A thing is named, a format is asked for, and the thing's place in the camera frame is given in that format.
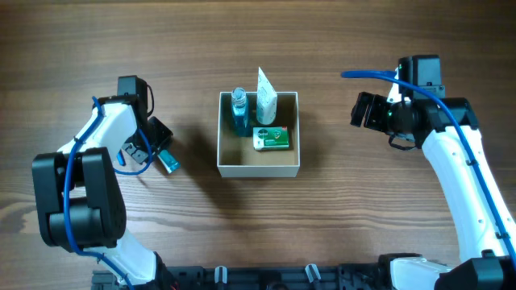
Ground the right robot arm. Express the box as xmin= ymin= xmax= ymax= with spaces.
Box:
xmin=341 ymin=55 xmax=515 ymax=289

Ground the right blue cable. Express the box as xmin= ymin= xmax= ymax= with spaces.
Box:
xmin=340 ymin=69 xmax=516 ymax=271

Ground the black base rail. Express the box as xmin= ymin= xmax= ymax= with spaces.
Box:
xmin=91 ymin=263 xmax=404 ymax=290

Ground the teal Colgate toothpaste tube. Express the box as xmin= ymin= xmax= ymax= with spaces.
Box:
xmin=158 ymin=149 xmax=181 ymax=174

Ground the white lotion tube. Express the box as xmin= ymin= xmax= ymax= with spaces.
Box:
xmin=256 ymin=68 xmax=277 ymax=125

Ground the blue mouthwash bottle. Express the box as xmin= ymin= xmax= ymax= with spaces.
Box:
xmin=231 ymin=87 xmax=251 ymax=137

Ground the left blue cable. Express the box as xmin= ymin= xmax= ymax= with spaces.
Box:
xmin=62 ymin=95 xmax=155 ymax=290

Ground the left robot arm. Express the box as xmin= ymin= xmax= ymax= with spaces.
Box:
xmin=31 ymin=75 xmax=180 ymax=289

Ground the white cardboard box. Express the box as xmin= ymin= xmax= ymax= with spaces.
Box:
xmin=217 ymin=92 xmax=301 ymax=178

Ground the blue disposable razor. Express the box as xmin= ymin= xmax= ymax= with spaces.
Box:
xmin=117 ymin=151 xmax=126 ymax=167

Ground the blue cable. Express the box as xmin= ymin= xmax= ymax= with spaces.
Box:
xmin=62 ymin=95 xmax=155 ymax=290
xmin=340 ymin=69 xmax=516 ymax=271

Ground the green Dettol soap box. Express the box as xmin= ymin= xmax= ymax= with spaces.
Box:
xmin=252 ymin=126 xmax=289 ymax=151

